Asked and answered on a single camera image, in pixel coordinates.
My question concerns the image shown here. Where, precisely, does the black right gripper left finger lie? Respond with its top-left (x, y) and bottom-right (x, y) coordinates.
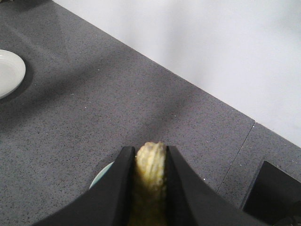
top-left (36, 146), bottom-right (135, 226)

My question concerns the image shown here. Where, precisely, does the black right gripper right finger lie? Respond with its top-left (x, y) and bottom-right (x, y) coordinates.
top-left (166, 146), bottom-right (264, 226)

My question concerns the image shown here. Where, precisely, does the black glass gas hob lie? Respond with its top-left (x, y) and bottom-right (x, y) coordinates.
top-left (242, 161), bottom-right (301, 226)

